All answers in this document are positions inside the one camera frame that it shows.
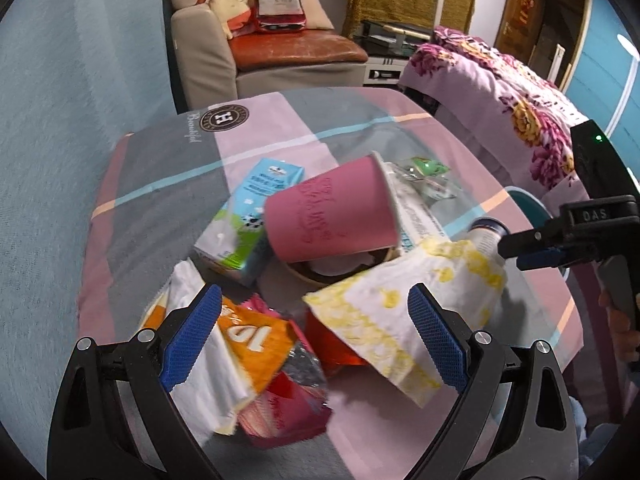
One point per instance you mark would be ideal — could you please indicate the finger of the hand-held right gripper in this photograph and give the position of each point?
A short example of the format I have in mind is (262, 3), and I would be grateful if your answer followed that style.
(525, 240)
(542, 258)

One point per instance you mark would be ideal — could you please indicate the purple floral blanket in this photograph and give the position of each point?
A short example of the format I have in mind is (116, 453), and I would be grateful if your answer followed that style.
(475, 80)

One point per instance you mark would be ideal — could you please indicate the silver wrapper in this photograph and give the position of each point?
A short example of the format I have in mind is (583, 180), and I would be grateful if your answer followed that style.
(302, 367)

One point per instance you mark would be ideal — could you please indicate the pink foil packet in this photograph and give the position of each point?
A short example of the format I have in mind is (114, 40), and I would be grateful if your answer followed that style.
(285, 420)

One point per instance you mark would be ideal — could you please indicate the white tissue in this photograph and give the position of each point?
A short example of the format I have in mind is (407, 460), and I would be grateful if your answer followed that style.
(220, 375)

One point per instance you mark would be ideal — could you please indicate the beige cushion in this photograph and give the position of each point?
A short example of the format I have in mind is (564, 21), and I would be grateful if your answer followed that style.
(316, 12)

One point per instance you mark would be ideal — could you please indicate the blue green milk carton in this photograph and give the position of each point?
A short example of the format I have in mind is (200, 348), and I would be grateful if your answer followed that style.
(250, 200)

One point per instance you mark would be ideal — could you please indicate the yellow plush pillow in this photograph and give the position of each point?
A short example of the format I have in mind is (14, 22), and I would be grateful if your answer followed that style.
(225, 5)

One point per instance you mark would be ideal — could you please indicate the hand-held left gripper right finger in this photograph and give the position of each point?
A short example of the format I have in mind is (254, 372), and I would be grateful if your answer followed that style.
(435, 340)

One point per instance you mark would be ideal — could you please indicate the white box with blue print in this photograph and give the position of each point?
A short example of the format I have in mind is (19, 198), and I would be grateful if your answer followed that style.
(417, 220)

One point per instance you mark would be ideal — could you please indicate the silver media player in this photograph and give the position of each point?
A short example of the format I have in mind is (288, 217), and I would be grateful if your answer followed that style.
(385, 72)

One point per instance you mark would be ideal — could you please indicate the brown coconut shell bowl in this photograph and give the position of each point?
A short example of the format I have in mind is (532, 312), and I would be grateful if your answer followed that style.
(300, 271)

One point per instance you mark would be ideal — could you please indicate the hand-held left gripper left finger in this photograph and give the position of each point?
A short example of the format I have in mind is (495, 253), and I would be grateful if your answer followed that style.
(195, 340)

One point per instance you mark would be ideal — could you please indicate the teal bin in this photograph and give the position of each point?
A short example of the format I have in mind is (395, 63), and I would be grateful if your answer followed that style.
(530, 205)

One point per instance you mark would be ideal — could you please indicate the white bottle with dark cap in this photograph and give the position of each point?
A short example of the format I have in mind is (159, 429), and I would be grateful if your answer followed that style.
(485, 240)

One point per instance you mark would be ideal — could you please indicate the person's blue jeans leg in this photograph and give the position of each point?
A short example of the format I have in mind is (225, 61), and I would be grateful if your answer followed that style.
(590, 425)

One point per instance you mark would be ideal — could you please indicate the red plastic packet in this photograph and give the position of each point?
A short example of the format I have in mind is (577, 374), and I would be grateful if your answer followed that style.
(325, 345)

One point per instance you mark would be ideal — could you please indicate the plaid pink grey tablecloth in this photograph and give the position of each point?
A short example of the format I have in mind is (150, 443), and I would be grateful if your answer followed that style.
(165, 210)

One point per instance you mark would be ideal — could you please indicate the white yellow snack bag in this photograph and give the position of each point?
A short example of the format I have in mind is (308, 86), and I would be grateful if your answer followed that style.
(390, 310)

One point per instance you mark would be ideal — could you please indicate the wooden door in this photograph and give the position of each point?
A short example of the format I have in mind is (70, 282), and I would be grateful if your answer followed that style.
(520, 5)

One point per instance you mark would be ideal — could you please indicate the orange snack packet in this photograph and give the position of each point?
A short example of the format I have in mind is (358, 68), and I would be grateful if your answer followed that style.
(260, 340)

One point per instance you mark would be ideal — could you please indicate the clear green plastic wrapper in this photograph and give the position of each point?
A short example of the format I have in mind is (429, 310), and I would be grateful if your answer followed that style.
(425, 170)

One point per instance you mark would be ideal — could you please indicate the pink paper cup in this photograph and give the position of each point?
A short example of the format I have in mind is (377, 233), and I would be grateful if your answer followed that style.
(325, 210)

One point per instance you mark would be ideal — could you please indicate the black stereo player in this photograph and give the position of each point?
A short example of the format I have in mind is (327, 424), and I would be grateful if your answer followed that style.
(390, 35)

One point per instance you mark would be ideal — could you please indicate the person's right hand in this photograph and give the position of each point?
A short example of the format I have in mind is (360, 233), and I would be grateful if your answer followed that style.
(620, 330)

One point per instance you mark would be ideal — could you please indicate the beige sofa with brown seat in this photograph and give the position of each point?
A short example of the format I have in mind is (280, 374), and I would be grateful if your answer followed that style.
(200, 45)

